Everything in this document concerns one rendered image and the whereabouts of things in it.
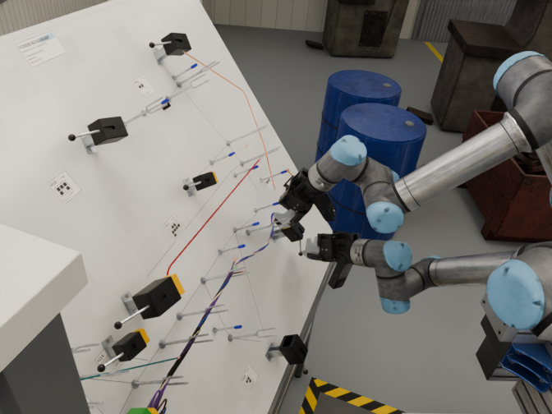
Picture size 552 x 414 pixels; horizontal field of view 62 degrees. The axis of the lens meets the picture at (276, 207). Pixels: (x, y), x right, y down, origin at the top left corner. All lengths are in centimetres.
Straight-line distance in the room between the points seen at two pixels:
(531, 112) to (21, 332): 95
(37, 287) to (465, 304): 285
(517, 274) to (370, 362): 165
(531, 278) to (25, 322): 84
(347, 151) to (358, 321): 168
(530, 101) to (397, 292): 54
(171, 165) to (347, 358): 162
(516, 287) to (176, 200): 74
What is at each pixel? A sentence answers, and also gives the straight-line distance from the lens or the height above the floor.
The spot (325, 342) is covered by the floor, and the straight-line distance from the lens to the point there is 252.
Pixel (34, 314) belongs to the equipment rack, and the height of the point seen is 184.
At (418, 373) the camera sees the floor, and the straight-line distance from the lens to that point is 256.
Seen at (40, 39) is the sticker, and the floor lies 166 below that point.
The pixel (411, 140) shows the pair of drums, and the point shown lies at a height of 78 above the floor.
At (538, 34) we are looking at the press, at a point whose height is 100.
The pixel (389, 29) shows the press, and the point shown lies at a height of 38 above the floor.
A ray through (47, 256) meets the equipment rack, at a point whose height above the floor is 185.
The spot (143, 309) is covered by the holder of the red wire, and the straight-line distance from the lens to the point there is 89.
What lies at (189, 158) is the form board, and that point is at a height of 136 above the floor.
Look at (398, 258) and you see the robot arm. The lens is 119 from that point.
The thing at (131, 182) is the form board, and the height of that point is 140.
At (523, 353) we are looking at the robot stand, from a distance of 141.
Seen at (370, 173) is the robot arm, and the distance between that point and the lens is 113.
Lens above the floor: 199
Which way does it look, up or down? 37 degrees down
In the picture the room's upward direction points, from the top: 6 degrees clockwise
